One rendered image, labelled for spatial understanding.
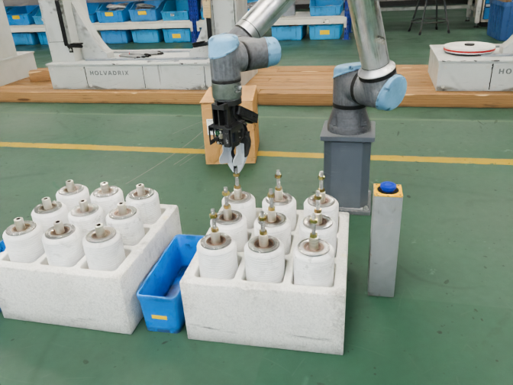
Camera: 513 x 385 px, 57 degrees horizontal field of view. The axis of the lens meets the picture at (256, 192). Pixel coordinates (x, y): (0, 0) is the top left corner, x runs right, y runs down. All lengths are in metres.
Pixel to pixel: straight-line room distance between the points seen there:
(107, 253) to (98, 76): 2.52
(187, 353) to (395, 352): 0.50
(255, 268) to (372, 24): 0.78
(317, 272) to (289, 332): 0.17
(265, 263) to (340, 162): 0.70
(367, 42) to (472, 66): 1.73
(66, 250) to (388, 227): 0.82
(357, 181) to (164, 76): 2.01
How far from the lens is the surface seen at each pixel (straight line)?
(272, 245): 1.12
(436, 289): 1.45
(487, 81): 3.20
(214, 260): 1.13
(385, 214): 1.24
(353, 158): 1.69
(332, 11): 5.76
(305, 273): 1.10
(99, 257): 1.25
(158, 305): 1.25
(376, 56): 1.50
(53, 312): 1.40
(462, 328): 1.34
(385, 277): 1.35
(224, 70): 1.18
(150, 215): 1.43
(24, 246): 1.38
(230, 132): 1.21
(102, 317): 1.32
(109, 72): 3.60
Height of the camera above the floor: 0.86
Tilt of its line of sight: 26 degrees down
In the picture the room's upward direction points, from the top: 3 degrees counter-clockwise
